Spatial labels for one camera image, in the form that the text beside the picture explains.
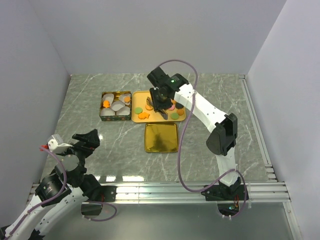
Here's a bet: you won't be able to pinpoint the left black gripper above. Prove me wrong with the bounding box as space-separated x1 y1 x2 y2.
56 128 100 168

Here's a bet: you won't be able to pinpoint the metal tongs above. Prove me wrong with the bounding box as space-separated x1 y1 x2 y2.
146 96 168 120

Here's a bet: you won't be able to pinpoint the brown round cookie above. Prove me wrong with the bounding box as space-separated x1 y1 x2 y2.
145 104 153 111

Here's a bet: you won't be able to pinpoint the orange flower cookie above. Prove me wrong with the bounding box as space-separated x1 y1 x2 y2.
123 96 131 105

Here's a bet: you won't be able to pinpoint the gold tin lid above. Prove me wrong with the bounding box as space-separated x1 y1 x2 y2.
144 122 179 153

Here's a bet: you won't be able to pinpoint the orange fish cookie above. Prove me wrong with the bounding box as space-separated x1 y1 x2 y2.
138 112 150 120
102 100 111 108

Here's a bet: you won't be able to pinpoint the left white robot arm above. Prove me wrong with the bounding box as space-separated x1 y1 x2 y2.
0 129 101 240

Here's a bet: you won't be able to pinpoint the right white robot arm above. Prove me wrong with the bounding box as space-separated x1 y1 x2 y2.
147 67 241 200

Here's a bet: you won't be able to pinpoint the pink round cookie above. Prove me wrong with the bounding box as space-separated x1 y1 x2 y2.
168 105 175 111

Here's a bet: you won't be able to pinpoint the black round cookie lower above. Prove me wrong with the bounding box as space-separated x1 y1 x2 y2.
175 102 184 110

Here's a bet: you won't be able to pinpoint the green round cookie right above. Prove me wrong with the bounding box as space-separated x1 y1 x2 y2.
170 112 179 120

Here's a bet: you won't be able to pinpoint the green round cookie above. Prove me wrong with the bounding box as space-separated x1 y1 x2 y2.
170 112 179 120
134 107 143 115

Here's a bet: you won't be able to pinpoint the brown cookie right edge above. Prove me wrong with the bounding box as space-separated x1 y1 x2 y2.
176 108 185 116

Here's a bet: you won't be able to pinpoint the yellow serving tray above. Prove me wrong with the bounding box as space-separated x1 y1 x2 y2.
131 90 187 123

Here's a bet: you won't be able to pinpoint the green round cookie left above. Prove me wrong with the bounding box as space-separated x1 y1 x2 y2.
134 107 143 115

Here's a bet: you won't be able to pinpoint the green square cookie tin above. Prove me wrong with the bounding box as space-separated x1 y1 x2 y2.
99 91 133 122

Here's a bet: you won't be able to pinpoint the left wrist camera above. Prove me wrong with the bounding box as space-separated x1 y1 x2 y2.
41 134 72 154

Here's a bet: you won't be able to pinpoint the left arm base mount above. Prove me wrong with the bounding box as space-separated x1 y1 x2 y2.
81 185 117 219

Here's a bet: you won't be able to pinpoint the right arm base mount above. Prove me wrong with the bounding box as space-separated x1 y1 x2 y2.
201 184 249 219

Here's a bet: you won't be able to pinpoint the aluminium rail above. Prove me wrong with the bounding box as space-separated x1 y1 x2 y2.
27 182 292 205

